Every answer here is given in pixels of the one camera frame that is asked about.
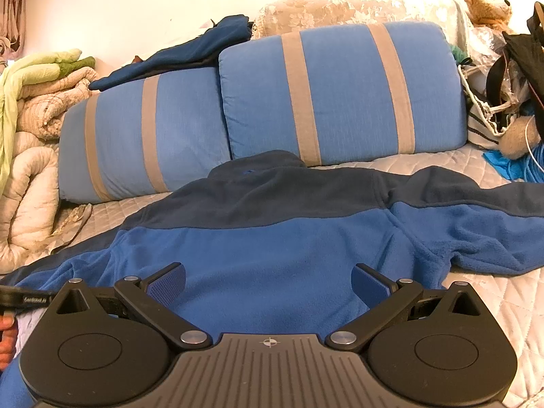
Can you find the teal yarn bundle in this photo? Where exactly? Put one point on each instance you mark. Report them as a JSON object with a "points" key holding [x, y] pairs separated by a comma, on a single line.
{"points": [[461, 54]]}

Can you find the folded dark blue clothes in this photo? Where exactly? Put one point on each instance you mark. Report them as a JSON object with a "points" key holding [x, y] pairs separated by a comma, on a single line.
{"points": [[187, 53]]}

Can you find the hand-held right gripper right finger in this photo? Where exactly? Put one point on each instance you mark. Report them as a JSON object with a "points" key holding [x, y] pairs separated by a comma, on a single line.
{"points": [[369, 284]]}

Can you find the green blanket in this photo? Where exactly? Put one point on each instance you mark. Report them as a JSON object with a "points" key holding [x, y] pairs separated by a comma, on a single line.
{"points": [[25, 80]]}

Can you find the beige plush toy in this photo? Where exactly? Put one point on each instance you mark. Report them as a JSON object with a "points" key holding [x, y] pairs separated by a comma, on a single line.
{"points": [[518, 136]]}

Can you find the floral curtain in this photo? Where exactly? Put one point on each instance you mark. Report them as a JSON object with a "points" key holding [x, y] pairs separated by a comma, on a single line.
{"points": [[12, 4]]}

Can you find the beige quilted comforter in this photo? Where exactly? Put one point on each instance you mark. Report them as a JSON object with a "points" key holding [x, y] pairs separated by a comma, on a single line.
{"points": [[29, 187]]}

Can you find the blue cloth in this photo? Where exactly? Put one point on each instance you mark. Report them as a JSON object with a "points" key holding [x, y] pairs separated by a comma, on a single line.
{"points": [[503, 163]]}

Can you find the crinkled clear plastic bag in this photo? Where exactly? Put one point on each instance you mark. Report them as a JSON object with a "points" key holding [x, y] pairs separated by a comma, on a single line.
{"points": [[484, 46]]}

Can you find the person's left hand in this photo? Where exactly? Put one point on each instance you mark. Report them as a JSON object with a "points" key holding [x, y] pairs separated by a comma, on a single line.
{"points": [[5, 340]]}

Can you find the brown teddy bear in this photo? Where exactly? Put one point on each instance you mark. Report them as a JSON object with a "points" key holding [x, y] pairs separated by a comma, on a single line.
{"points": [[486, 2]]}

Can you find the blue fleece jacket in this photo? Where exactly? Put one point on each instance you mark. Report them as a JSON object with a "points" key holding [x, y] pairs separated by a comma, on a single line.
{"points": [[272, 246]]}

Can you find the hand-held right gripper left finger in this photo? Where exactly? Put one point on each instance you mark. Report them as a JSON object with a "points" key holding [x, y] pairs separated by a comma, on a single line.
{"points": [[166, 284]]}

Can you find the blue striped pillow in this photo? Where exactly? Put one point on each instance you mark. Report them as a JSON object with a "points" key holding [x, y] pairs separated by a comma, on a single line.
{"points": [[127, 136], [340, 93]]}

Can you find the beige floral pillow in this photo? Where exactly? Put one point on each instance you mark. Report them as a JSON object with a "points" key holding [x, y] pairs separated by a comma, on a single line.
{"points": [[340, 10]]}

